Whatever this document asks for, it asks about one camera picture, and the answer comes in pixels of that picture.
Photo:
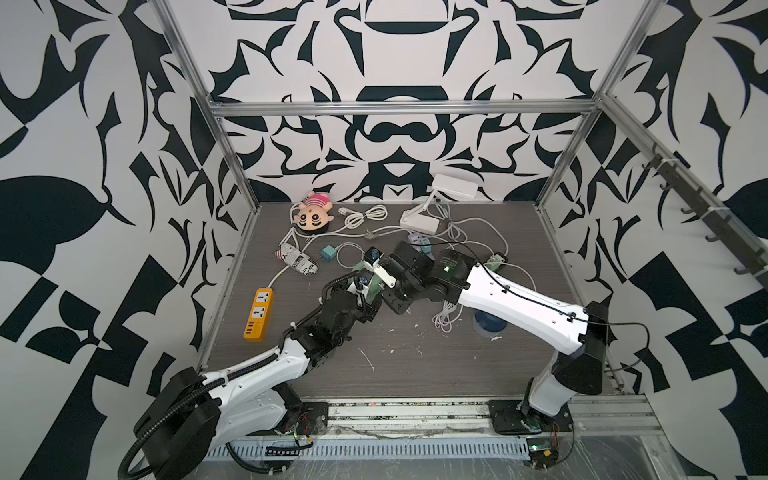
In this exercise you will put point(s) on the green meat grinder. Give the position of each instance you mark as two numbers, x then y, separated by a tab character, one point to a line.
375	287

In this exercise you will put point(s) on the black power strip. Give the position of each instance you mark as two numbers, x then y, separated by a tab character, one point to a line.
495	261

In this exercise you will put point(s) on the purple power strip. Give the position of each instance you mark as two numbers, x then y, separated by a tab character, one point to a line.
421	242

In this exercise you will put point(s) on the blue meat grinder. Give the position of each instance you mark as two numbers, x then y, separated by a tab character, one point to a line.
487	325

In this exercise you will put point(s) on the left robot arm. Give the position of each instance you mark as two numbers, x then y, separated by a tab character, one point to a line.
200	411

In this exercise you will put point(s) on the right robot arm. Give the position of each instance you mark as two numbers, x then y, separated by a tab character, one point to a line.
578	334

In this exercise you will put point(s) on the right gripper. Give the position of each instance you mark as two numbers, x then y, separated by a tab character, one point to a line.
391	301

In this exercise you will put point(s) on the yellow power strip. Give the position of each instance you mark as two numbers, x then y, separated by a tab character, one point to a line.
259	316

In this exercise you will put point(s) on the teal charger plug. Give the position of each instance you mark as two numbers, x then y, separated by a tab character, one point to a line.
328	253

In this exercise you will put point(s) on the wall hook rack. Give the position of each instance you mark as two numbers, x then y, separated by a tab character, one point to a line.
701	204

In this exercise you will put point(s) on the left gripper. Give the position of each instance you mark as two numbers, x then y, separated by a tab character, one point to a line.
364	312

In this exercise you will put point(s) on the cartoon head toy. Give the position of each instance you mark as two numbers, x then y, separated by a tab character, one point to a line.
314	214

